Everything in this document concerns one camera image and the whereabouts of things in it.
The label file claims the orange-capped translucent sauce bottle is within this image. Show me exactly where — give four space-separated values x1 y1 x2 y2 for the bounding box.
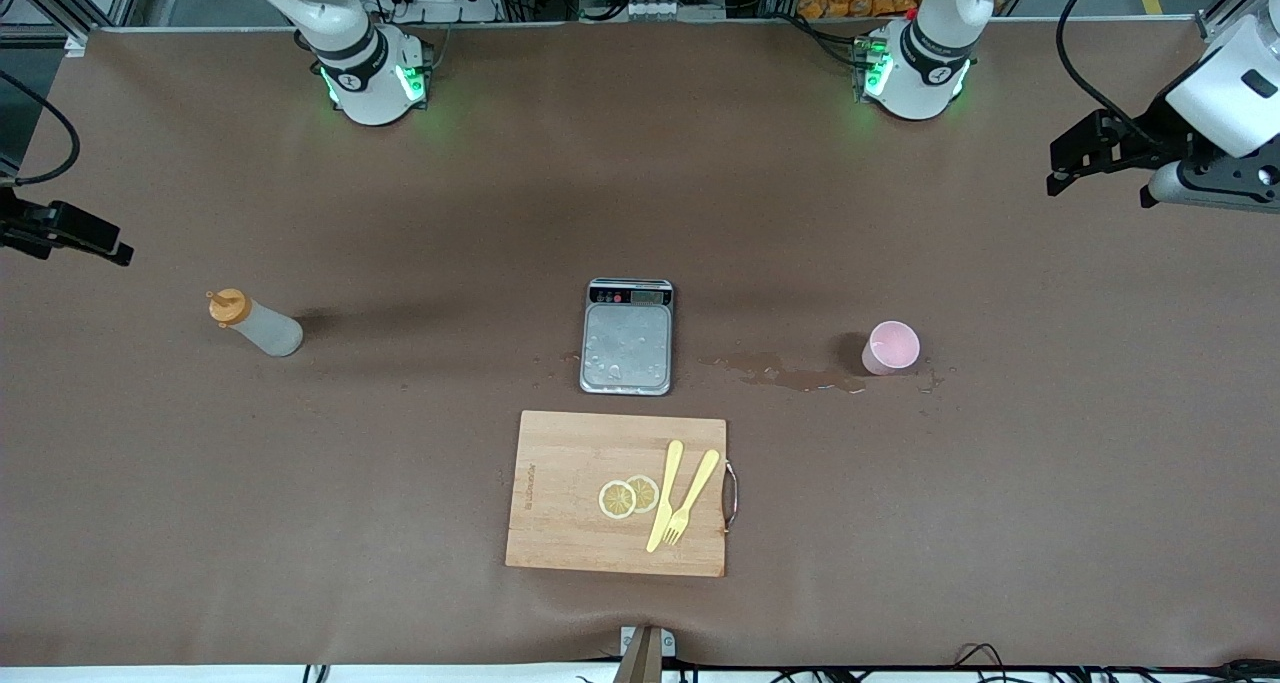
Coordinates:
207 288 304 358

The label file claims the pink plastic cup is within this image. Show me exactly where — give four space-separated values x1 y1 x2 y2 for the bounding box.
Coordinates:
862 320 921 376

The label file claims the brown liquid spill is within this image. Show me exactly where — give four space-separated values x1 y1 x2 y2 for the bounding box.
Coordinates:
700 351 869 396

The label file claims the silver digital kitchen scale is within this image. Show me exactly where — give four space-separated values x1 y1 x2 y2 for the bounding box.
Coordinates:
579 278 675 397

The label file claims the yellow plastic fork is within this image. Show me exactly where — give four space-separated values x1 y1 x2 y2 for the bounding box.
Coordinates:
662 449 721 546

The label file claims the yellow plastic knife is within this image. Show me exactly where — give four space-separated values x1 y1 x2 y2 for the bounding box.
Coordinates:
646 440 685 554

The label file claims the wooden cutting board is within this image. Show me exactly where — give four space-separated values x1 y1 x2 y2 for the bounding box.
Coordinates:
505 410 741 578

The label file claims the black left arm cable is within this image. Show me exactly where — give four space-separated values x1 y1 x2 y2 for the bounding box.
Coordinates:
1056 0 1166 149

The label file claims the black cable bundle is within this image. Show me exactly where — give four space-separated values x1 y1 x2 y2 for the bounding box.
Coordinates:
950 643 1280 683

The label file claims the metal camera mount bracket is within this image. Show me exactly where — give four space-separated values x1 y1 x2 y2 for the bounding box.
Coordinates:
612 625 678 683

